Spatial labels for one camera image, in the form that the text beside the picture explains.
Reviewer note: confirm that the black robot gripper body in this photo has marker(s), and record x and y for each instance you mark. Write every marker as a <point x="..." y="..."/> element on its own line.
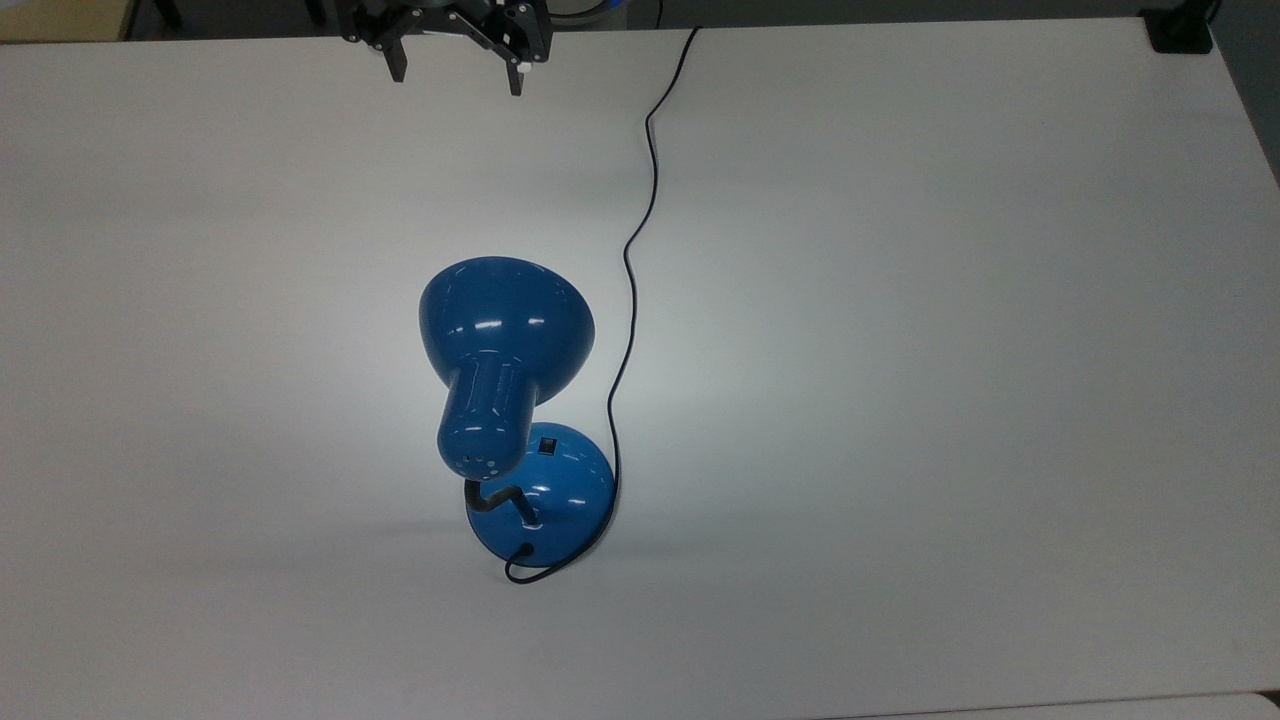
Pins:
<point x="440" y="12"/>

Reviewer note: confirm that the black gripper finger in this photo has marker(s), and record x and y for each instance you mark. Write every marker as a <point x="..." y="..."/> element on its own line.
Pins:
<point x="512" y="55"/>
<point x="388" y="48"/>

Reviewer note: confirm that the blue desk lamp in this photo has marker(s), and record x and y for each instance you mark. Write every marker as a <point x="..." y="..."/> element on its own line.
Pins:
<point x="510" y="390"/>

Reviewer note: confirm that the wooden table corner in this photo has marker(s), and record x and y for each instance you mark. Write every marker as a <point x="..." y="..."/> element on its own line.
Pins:
<point x="65" y="18"/>

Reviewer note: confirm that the black table clamp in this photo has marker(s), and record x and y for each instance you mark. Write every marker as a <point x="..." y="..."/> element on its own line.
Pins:
<point x="1180" y="28"/>

